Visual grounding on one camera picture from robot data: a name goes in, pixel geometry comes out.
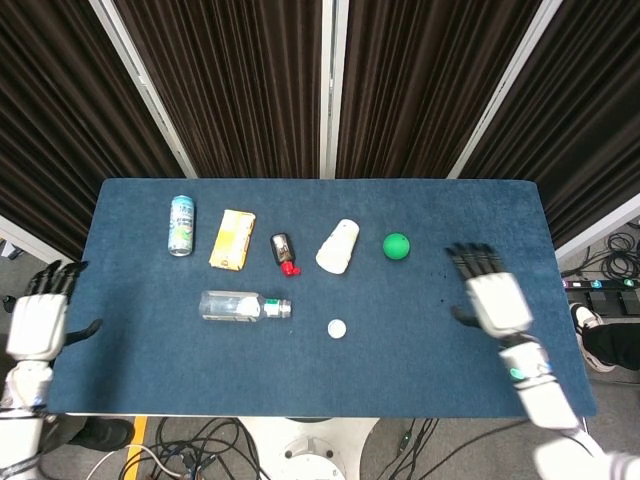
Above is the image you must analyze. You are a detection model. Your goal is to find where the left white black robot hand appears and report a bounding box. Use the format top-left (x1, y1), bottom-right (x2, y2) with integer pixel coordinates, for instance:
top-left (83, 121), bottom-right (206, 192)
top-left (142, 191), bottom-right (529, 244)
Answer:
top-left (7, 260), bottom-right (104, 362)

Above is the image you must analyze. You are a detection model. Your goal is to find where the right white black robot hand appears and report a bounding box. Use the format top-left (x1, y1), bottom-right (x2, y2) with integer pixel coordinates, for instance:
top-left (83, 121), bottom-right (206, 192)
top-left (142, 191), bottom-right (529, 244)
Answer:
top-left (444, 243), bottom-right (534, 342)

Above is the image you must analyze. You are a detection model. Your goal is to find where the transparent plastic bottle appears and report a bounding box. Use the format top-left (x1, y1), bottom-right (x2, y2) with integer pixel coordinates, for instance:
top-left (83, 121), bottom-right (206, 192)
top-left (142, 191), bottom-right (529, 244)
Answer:
top-left (199, 289), bottom-right (293, 323)

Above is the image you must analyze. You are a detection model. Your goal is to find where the small dark red-capped bottle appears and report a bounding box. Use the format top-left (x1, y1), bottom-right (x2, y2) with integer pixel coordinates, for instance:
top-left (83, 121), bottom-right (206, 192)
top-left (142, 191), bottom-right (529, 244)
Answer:
top-left (269, 232), bottom-right (302, 279)

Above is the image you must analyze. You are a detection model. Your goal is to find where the black and white sneaker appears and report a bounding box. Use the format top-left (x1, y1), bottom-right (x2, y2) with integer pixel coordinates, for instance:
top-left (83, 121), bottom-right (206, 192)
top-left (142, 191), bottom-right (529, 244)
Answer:
top-left (573, 303), bottom-right (620, 374)

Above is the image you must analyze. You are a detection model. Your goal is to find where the green ball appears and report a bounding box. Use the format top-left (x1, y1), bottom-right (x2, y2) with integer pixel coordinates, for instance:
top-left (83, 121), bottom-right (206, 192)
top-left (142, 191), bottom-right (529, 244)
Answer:
top-left (382, 232), bottom-right (412, 262)

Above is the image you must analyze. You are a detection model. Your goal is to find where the black foot pedal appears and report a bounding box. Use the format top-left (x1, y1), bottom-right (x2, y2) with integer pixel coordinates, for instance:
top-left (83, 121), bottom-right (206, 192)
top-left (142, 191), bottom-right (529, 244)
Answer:
top-left (584, 288), bottom-right (640, 317)

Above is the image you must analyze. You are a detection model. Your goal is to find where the black trouser leg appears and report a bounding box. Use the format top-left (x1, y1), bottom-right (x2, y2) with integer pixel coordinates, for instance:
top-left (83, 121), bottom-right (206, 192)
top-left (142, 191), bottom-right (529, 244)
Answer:
top-left (588, 322), bottom-right (640, 372)

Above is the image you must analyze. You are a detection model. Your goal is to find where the yellow floor tape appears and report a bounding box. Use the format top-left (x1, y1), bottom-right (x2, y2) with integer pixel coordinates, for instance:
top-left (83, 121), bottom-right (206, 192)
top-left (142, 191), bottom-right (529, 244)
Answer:
top-left (123, 417), bottom-right (150, 480)

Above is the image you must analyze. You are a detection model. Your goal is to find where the white paper cup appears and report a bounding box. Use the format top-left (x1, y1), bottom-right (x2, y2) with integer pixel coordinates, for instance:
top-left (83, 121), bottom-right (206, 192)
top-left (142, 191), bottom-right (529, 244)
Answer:
top-left (314, 218), bottom-right (361, 275)

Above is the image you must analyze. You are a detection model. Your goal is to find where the light blue drink can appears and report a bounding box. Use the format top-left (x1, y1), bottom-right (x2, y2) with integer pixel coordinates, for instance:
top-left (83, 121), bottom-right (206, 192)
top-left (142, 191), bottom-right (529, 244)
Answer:
top-left (167, 194), bottom-right (196, 258)

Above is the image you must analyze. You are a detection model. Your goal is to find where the dark brown pleated curtain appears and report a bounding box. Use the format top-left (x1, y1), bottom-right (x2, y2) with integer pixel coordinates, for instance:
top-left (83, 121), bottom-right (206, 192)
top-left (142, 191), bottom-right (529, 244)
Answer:
top-left (0, 0), bottom-right (187, 262)
top-left (462, 0), bottom-right (640, 247)
top-left (336, 0), bottom-right (545, 180)
top-left (114, 0), bottom-right (325, 180)

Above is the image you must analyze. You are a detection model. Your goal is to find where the blue table mat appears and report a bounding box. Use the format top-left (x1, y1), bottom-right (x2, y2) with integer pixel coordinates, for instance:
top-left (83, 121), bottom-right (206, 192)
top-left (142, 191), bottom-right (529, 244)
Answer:
top-left (47, 178), bottom-right (599, 419)

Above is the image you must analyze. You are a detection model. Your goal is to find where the yellow snack box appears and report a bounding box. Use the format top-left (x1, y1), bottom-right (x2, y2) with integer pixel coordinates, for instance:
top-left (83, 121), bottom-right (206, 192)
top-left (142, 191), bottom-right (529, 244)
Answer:
top-left (208, 208), bottom-right (257, 273)

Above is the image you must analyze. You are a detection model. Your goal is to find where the white metal frame rail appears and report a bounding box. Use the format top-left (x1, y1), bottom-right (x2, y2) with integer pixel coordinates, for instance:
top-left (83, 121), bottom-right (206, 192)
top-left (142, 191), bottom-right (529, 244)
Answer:
top-left (554, 192), bottom-right (640, 265)
top-left (0, 214), bottom-right (81, 274)

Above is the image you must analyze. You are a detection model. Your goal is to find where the coiled black cable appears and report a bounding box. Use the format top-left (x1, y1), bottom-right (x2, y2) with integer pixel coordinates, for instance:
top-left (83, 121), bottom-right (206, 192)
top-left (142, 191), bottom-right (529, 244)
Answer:
top-left (598, 230), bottom-right (640, 282)

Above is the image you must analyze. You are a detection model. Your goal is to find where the black cable with green light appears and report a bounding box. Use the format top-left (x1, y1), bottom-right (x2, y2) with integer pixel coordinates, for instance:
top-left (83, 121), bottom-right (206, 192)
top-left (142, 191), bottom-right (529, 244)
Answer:
top-left (389, 417), bottom-right (441, 480)

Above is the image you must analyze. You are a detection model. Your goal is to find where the white floor cable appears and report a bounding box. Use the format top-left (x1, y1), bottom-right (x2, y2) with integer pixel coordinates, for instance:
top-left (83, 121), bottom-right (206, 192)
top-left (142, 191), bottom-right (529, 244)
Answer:
top-left (85, 443), bottom-right (169, 480)

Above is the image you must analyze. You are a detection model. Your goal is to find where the black looped floor cable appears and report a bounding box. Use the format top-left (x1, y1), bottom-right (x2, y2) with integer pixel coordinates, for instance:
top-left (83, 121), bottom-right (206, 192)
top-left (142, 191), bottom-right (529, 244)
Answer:
top-left (152, 417), bottom-right (266, 480)

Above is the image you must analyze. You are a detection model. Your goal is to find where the white metal frame post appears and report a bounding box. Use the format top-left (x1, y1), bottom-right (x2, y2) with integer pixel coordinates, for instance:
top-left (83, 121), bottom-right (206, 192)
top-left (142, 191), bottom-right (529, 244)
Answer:
top-left (89, 0), bottom-right (199, 180)
top-left (447, 0), bottom-right (572, 180)
top-left (318, 0), bottom-right (350, 180)

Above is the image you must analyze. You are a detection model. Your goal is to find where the white round pedestal base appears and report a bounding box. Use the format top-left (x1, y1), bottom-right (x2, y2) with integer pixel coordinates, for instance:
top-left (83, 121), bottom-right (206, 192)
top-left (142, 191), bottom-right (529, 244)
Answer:
top-left (237, 417), bottom-right (382, 480)

